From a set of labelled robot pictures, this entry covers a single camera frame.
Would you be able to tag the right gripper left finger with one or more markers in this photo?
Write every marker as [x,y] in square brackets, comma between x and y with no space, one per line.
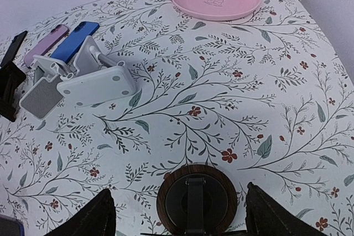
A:
[98,217]

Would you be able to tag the black phone blue edge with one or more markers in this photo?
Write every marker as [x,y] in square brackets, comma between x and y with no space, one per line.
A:
[10,227]

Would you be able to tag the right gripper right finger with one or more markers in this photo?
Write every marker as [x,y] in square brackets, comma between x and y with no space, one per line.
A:
[265,216]

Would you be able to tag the pink phone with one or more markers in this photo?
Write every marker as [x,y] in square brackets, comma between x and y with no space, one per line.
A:
[47,42]

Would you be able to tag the white grey folding stand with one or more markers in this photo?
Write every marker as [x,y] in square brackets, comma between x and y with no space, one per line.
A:
[44,96]

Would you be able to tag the small black phone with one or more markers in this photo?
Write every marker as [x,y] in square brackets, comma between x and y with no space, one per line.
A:
[13,48]

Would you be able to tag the blue phone face down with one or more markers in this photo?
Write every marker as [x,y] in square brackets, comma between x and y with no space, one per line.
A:
[71,45]

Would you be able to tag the white flat folding stand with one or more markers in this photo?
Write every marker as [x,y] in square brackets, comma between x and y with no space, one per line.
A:
[113,81]

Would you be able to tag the black folding phone stand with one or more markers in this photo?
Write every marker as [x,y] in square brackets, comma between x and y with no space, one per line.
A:
[11,78]

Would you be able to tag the floral patterned table mat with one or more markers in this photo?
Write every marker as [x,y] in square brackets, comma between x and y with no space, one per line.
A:
[264,99]

